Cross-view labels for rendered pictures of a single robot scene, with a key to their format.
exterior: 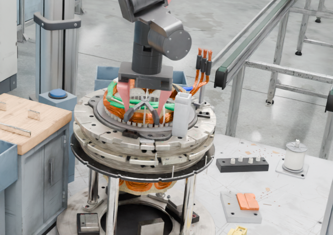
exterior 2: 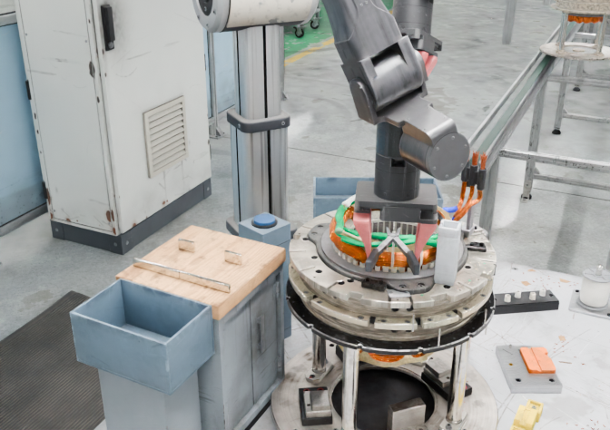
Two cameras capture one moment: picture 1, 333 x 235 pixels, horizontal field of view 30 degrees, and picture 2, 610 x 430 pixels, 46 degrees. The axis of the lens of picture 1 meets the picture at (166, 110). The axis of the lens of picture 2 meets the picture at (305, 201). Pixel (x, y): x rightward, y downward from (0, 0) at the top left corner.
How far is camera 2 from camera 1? 28 cm
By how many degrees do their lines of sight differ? 6
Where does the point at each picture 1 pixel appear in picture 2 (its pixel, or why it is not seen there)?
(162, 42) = (424, 153)
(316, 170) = not seen: outside the picture
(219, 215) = (498, 383)
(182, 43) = (455, 153)
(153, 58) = (408, 176)
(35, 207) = (241, 386)
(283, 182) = (583, 326)
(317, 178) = not seen: outside the picture
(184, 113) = (452, 250)
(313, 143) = (589, 249)
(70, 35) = (277, 137)
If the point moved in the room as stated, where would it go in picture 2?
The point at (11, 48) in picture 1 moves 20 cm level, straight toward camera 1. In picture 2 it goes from (202, 147) to (203, 161)
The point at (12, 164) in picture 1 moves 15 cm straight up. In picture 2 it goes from (205, 334) to (199, 241)
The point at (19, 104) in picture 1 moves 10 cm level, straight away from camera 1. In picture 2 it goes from (211, 240) to (211, 215)
